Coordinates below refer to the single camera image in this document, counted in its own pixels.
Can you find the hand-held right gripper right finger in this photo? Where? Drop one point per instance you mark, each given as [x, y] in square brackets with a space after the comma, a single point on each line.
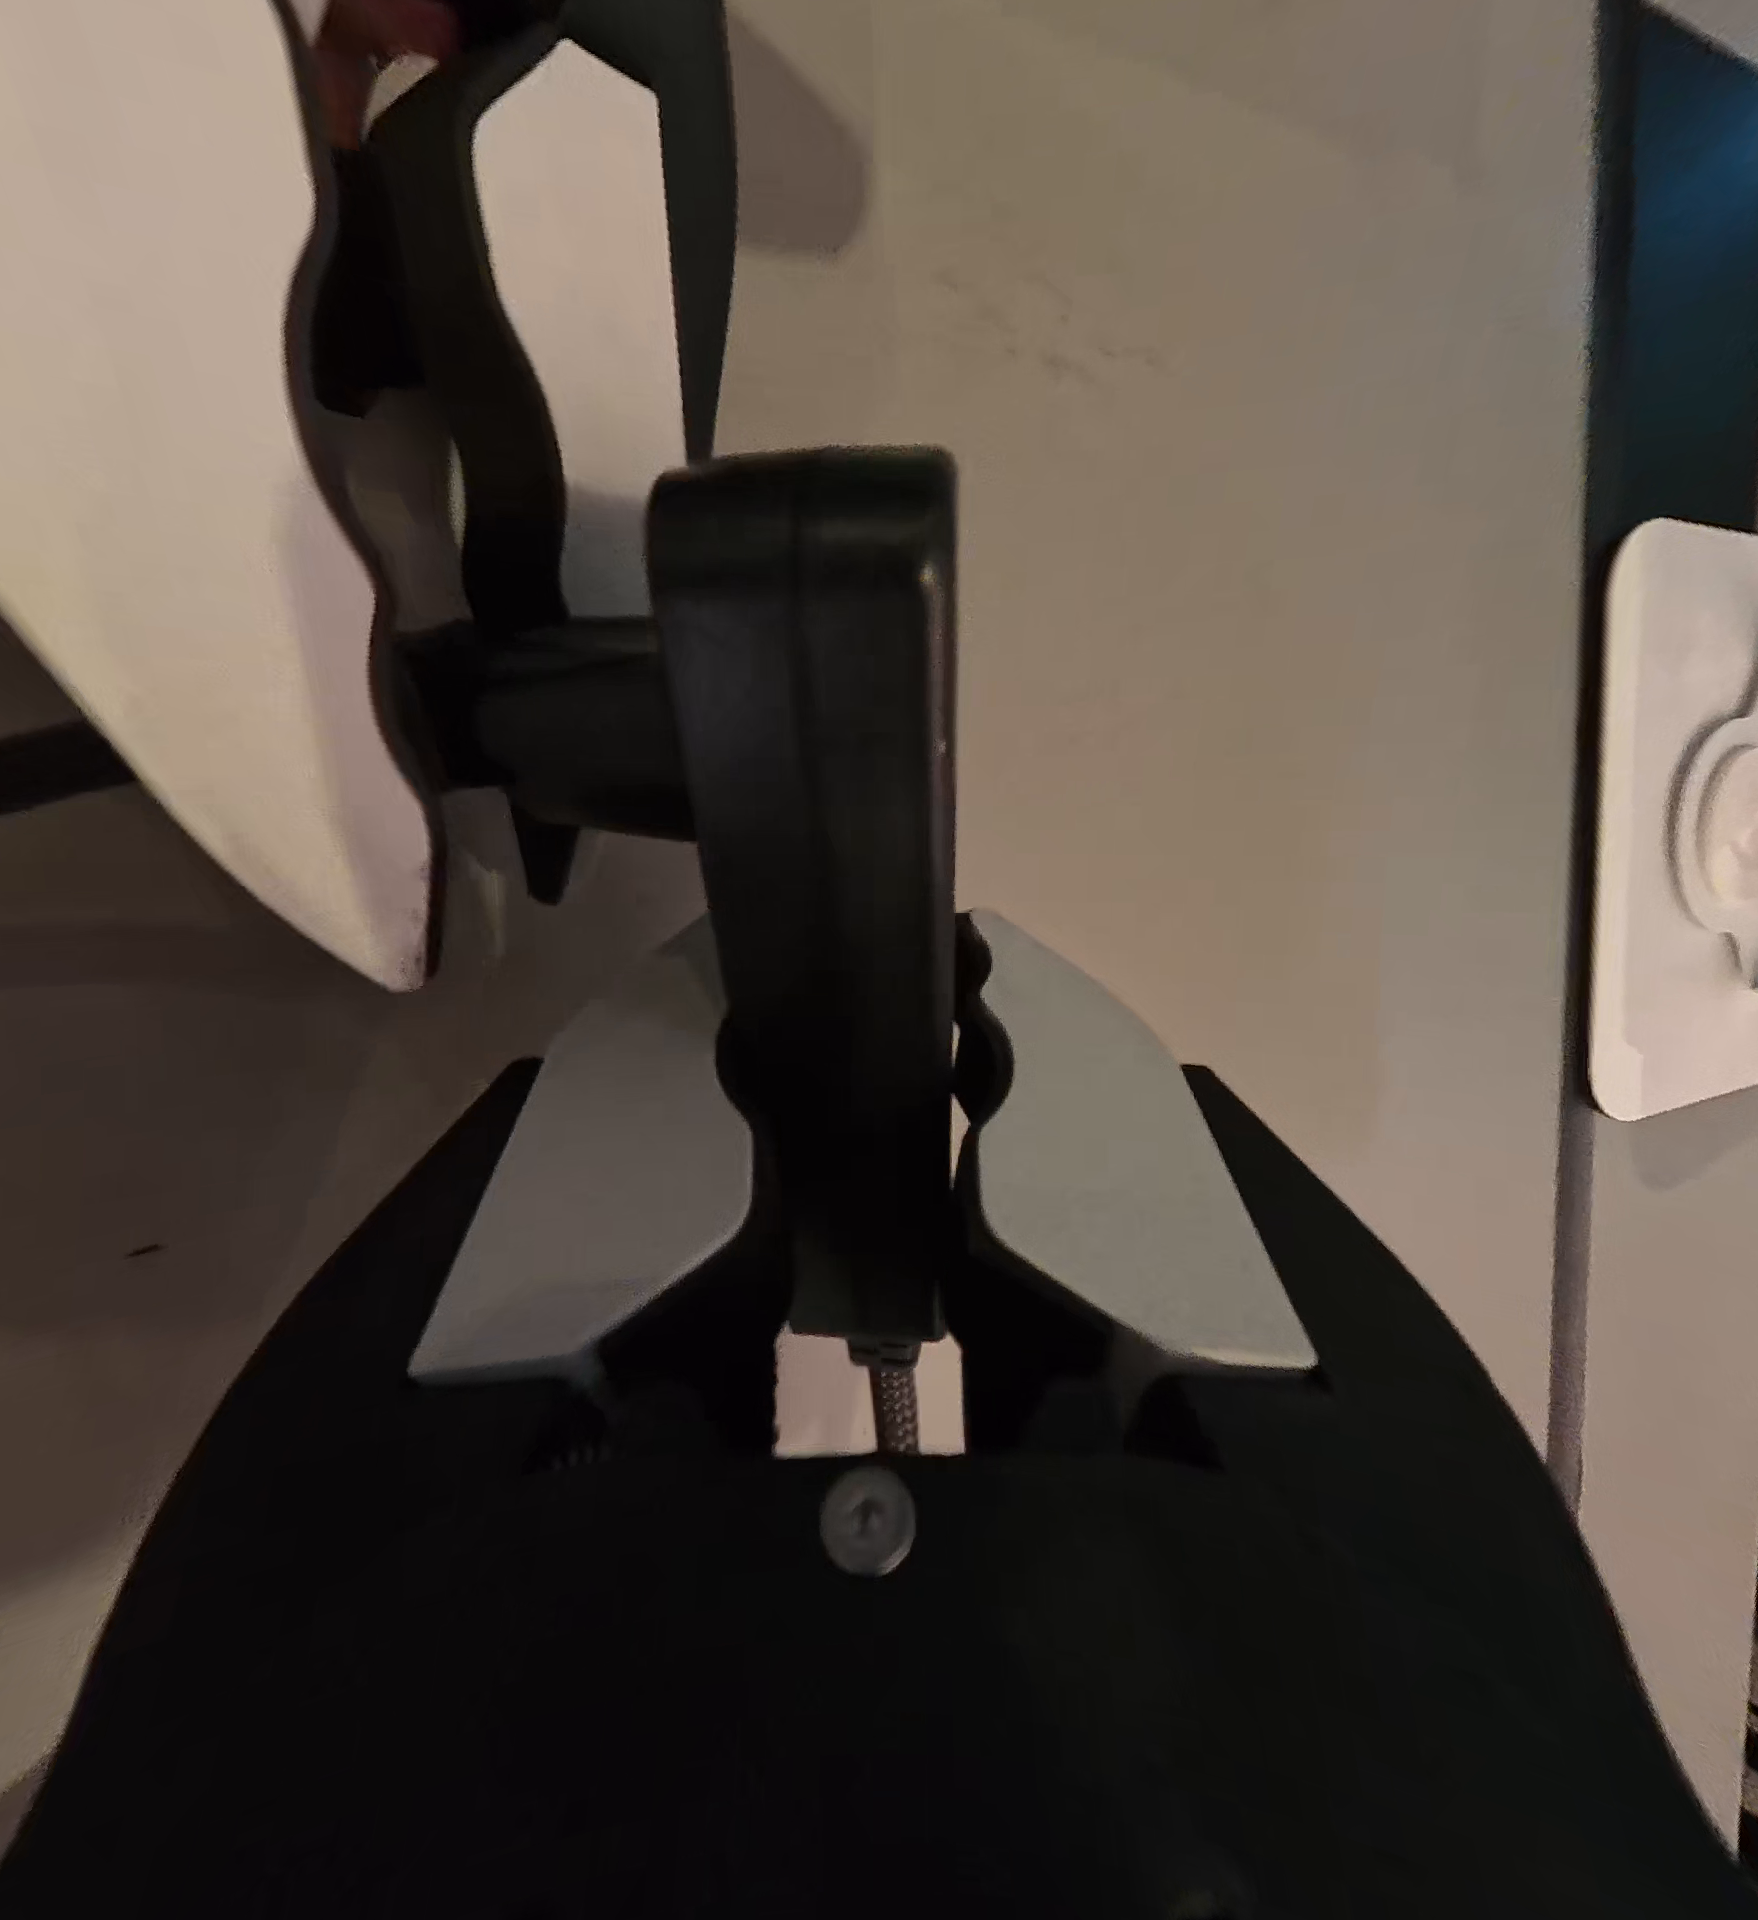
[1119, 1184]

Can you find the dark blue desk panel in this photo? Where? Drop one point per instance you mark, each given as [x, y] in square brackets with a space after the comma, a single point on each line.
[1690, 300]

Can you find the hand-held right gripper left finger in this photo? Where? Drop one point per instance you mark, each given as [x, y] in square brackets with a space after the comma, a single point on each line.
[594, 1200]

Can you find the person's left hand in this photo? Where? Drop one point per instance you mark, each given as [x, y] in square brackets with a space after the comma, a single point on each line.
[383, 26]

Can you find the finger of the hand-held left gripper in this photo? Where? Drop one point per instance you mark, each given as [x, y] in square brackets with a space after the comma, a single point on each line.
[504, 376]
[129, 376]

